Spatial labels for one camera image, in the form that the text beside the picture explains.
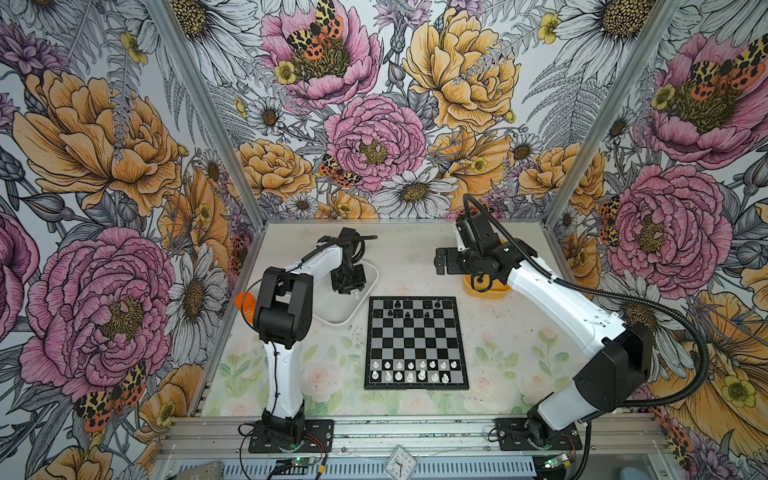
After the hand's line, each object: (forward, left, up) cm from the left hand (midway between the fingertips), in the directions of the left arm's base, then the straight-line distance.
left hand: (355, 295), depth 97 cm
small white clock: (-44, -13, -1) cm, 46 cm away
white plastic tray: (-3, +8, -2) cm, 9 cm away
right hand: (-3, -28, +18) cm, 33 cm away
